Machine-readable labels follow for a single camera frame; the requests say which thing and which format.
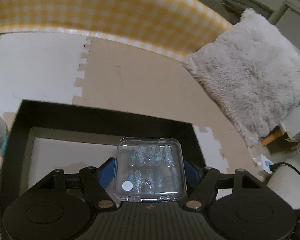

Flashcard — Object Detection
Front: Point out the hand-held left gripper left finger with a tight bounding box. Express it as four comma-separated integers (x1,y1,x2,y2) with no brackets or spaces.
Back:
27,158,116,211

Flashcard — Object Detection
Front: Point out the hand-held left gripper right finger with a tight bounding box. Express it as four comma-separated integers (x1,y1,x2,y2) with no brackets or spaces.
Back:
183,160,268,209

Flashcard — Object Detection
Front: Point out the clear plastic case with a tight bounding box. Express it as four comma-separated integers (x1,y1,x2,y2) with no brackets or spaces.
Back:
114,137,186,202

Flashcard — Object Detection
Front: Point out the black cardboard box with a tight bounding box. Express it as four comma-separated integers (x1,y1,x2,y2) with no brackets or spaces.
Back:
0,99,206,220

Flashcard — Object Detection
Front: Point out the teal tape roll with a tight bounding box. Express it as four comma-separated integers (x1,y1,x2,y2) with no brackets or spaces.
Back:
1,136,9,155

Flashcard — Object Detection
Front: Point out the white power adapter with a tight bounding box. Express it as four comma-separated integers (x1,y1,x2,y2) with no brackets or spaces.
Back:
255,155,275,178

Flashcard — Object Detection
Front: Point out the white floor cushion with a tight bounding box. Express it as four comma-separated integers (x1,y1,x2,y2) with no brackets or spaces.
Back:
266,155,300,209

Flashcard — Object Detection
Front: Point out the white fluffy pillow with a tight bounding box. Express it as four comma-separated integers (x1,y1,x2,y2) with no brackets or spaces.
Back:
181,8,300,148

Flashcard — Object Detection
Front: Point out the white cabinet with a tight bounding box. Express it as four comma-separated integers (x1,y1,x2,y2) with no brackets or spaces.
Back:
261,0,300,153

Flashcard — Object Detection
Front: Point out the yellow checked blanket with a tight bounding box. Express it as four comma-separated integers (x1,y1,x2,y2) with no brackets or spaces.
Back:
0,0,233,62

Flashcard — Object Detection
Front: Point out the shelf with folded bedding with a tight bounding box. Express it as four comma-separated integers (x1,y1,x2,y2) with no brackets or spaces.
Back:
221,0,275,18

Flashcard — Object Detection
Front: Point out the white cable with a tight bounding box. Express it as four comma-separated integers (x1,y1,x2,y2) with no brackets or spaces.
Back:
249,145,259,165

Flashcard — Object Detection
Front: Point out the black cable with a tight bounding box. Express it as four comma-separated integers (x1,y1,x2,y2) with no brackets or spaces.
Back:
271,159,300,188

